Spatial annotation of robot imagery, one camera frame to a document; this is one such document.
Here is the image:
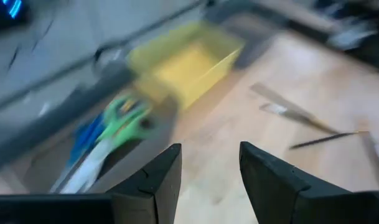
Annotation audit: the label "black orange-tipped paintbrush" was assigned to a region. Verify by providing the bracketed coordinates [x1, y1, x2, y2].
[289, 130, 370, 151]

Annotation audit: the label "yellow plastic bin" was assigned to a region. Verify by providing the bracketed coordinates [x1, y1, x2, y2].
[126, 21, 245, 110]

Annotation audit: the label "green-handled scissors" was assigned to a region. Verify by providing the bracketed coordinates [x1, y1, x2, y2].
[50, 93, 154, 194]

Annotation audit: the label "grey plastic bin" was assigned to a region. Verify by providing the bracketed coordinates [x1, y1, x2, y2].
[21, 90, 181, 195]

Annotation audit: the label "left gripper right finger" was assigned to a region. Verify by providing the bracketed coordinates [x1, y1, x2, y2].
[239, 141, 352, 224]

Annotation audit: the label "silver-ferruled paintbrush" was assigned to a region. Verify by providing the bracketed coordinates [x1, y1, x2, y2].
[250, 82, 340, 135]

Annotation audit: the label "blue-handled scissors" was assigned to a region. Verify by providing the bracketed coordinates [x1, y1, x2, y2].
[66, 113, 106, 169]

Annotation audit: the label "black computer tower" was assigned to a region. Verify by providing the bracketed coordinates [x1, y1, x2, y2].
[0, 0, 32, 32]

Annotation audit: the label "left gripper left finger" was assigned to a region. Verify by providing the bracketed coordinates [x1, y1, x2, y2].
[107, 142, 182, 224]

